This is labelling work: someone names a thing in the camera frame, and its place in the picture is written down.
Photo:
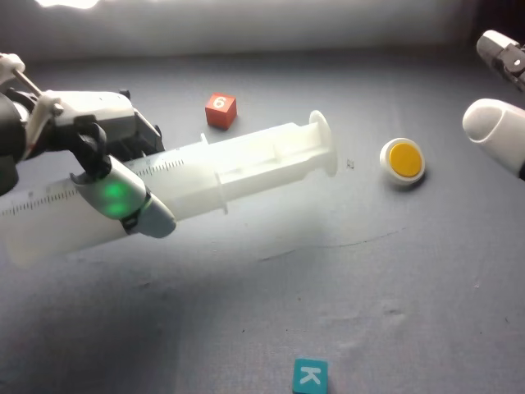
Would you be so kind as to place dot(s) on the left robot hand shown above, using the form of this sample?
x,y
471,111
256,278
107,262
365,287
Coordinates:
x,y
115,193

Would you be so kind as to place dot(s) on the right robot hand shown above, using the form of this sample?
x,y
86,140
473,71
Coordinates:
x,y
496,127

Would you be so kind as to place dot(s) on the large clear plastic syringe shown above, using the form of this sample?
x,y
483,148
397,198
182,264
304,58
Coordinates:
x,y
254,164

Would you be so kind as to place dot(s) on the round white yellow button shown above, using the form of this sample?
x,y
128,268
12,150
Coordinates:
x,y
405,161

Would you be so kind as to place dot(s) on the orange number cube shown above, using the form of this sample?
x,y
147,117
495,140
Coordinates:
x,y
220,113

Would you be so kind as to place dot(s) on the grey table cloth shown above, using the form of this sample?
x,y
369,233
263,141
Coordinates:
x,y
287,295

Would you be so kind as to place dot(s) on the teal letter K cube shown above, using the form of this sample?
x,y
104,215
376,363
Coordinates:
x,y
310,375

